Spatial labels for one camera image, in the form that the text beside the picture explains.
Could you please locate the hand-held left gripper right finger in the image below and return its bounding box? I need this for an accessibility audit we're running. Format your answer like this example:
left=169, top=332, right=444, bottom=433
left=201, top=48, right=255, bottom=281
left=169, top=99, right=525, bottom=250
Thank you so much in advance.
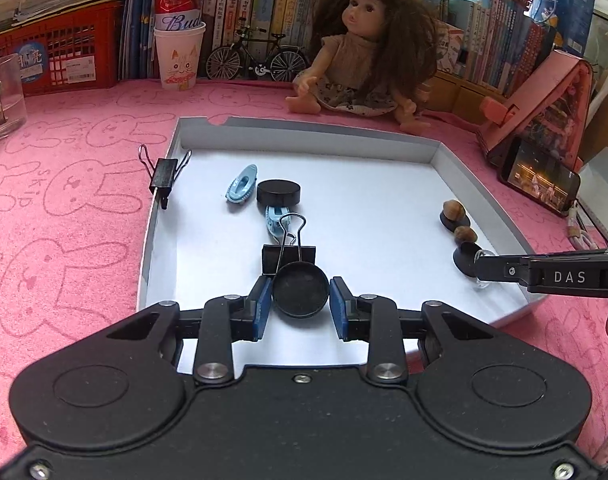
left=329, top=276, right=494, bottom=387

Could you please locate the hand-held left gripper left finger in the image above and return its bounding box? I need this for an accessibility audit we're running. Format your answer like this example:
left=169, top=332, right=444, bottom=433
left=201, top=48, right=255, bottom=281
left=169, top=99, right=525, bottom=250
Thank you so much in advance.
left=106, top=275, right=275, bottom=387

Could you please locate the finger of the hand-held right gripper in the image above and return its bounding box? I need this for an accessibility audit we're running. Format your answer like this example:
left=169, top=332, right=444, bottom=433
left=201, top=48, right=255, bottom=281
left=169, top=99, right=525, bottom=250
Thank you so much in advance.
left=476, top=254, right=532, bottom=292

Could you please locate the clear glass dome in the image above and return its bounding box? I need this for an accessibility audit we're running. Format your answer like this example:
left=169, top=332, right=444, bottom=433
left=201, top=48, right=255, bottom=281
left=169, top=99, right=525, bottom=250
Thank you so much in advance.
left=472, top=248, right=495, bottom=291

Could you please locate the black round disc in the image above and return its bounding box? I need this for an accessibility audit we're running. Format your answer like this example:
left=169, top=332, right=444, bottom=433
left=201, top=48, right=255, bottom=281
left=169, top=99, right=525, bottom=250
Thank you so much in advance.
left=452, top=241, right=484, bottom=278

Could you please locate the black round lid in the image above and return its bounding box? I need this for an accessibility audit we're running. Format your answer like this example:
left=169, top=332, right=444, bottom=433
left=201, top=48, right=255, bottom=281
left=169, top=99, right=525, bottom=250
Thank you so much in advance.
left=272, top=261, right=331, bottom=320

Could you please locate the large black binder clip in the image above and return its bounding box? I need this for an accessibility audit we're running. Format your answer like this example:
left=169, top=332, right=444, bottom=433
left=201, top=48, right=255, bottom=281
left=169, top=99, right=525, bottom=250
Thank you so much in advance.
left=261, top=213, right=317, bottom=276

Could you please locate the small black cap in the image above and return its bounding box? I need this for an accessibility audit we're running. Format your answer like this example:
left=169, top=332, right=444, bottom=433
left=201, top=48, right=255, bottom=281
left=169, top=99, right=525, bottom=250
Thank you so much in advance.
left=440, top=210, right=470, bottom=233

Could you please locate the blue hair clip with feet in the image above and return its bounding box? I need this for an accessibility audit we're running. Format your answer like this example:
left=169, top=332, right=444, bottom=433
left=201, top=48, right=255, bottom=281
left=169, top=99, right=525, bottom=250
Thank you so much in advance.
left=264, top=205, right=292, bottom=246

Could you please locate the white cardboard box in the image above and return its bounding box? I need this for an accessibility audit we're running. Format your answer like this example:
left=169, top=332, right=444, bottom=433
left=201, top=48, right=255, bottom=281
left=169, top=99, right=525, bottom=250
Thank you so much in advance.
left=136, top=116, right=545, bottom=376

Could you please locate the thick black round cap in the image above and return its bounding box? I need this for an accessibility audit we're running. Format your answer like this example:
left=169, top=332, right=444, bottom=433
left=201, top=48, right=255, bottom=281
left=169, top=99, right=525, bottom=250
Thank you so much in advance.
left=256, top=179, right=303, bottom=209

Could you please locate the blue oval bear hair clip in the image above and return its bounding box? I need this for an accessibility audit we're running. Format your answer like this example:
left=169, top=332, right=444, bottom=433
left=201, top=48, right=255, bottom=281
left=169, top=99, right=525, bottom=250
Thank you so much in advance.
left=225, top=163, right=259, bottom=206

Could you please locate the clear plastic folder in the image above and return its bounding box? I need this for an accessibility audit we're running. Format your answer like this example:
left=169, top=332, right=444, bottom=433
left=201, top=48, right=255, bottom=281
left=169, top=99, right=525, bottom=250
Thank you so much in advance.
left=578, top=147, right=608, bottom=246

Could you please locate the black smartphone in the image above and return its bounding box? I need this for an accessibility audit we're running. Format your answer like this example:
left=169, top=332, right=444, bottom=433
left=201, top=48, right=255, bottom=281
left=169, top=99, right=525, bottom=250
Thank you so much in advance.
left=498, top=135, right=582, bottom=218

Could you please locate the small black binder clip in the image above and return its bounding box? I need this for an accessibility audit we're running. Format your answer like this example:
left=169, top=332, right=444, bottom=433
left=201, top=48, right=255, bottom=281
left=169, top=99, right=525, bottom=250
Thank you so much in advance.
left=138, top=144, right=192, bottom=211

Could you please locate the pink phone stand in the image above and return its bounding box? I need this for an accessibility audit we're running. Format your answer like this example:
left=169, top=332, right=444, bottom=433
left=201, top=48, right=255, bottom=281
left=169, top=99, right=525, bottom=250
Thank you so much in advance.
left=476, top=50, right=597, bottom=171

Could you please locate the brown cardboard box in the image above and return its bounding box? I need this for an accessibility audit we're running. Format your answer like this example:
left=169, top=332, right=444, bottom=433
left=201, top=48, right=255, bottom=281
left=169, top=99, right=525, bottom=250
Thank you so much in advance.
left=429, top=70, right=509, bottom=121

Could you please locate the pink rabbit-print towel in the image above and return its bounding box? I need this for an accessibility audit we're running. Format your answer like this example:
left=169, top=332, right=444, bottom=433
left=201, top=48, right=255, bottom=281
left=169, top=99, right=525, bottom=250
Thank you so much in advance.
left=0, top=77, right=608, bottom=456

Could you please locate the black miniature bicycle model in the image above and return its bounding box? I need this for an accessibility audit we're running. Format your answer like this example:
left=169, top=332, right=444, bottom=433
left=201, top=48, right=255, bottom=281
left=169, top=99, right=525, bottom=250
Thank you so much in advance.
left=205, top=27, right=309, bottom=82

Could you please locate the curly brown-haired doll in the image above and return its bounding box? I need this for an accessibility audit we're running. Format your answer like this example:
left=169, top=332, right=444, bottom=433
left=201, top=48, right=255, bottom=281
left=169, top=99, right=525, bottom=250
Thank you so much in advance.
left=285, top=0, right=441, bottom=136

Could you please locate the white cat-print paper cup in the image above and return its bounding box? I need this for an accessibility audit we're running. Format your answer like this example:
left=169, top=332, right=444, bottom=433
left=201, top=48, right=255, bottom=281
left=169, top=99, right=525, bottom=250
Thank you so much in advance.
left=153, top=21, right=206, bottom=92

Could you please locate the blue printed carton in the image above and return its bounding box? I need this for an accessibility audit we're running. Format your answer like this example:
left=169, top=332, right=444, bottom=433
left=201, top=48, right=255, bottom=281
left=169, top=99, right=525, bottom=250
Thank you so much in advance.
left=528, top=0, right=607, bottom=58

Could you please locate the row of upright books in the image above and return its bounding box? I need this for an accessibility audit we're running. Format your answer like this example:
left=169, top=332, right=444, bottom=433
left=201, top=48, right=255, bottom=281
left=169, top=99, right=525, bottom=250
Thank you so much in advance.
left=119, top=0, right=557, bottom=96

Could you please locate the large red plastic basket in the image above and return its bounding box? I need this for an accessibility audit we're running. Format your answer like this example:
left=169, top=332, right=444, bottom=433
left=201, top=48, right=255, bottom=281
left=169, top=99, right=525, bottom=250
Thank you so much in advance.
left=0, top=0, right=125, bottom=97

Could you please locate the clear glass mug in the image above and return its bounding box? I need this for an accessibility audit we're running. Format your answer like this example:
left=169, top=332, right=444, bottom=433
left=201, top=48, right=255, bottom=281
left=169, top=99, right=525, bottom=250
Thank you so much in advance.
left=0, top=55, right=29, bottom=141

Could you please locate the white cable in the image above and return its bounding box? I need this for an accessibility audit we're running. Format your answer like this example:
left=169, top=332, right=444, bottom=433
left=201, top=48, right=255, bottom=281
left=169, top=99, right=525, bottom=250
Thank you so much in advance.
left=566, top=200, right=608, bottom=251

